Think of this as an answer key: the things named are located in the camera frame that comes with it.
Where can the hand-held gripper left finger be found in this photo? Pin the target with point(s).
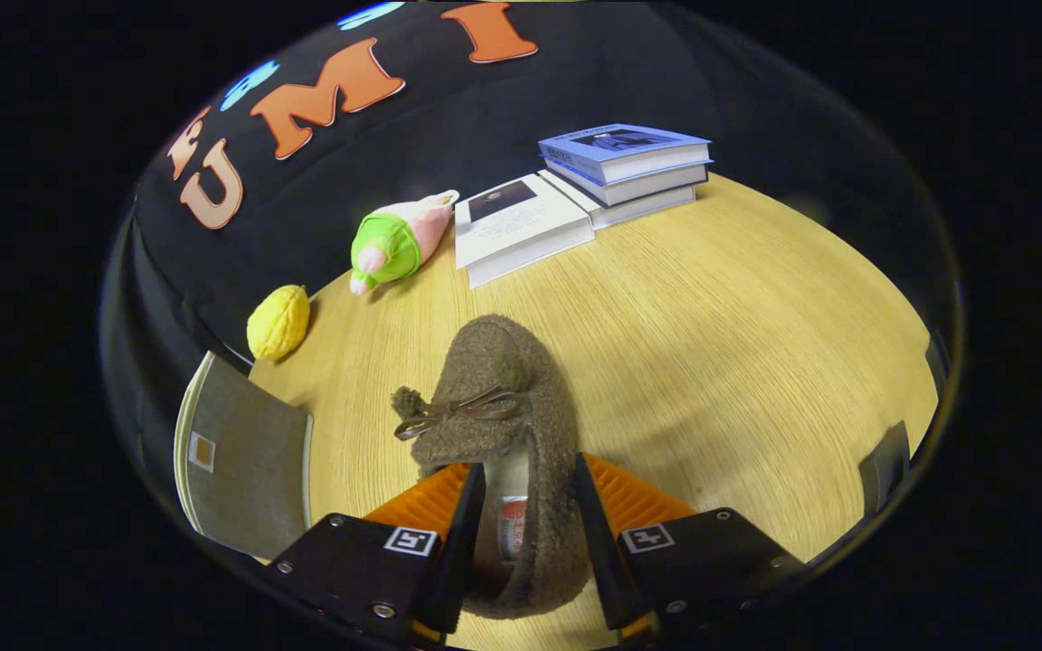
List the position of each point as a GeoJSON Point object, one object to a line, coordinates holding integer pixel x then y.
{"type": "Point", "coordinates": [462, 561]}

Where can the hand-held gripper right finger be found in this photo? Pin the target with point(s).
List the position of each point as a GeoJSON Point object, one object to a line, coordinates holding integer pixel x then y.
{"type": "Point", "coordinates": [602, 561]}

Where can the brown fuzzy shoe with bow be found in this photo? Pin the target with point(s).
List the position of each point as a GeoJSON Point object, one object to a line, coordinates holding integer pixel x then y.
{"type": "Point", "coordinates": [498, 362]}

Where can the grey fabric storage box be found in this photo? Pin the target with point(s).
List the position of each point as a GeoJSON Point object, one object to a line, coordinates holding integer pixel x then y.
{"type": "Point", "coordinates": [250, 470]}

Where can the dark grey panel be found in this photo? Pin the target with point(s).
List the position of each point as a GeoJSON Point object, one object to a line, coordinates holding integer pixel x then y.
{"type": "Point", "coordinates": [885, 470]}

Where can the yellow plush toy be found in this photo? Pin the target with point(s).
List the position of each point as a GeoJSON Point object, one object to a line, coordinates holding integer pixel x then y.
{"type": "Point", "coordinates": [277, 324]}

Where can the green and pink plush toy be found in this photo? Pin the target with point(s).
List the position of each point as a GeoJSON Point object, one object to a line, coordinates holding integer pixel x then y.
{"type": "Point", "coordinates": [387, 249]}

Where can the thin white book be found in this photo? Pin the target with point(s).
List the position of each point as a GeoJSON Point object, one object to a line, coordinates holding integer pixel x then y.
{"type": "Point", "coordinates": [648, 210]}

